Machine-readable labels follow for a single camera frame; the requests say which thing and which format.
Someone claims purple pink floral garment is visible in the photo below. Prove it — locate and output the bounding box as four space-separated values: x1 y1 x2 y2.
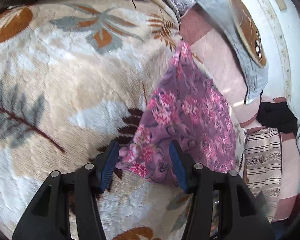
116 42 236 186

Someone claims striped beige pillow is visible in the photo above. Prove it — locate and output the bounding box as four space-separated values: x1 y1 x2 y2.
244 128 282 222

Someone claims black cloth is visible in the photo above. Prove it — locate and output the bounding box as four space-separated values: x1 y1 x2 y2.
256 101 298 137

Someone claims cream leaf-pattern fleece blanket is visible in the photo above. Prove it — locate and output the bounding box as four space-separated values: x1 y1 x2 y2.
0 0 248 240

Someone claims pink quilted bedsheet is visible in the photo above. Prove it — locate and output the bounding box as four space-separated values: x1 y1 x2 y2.
180 4 300 222

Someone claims grey quilted pillow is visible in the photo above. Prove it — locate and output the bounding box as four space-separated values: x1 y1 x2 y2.
195 0 268 105

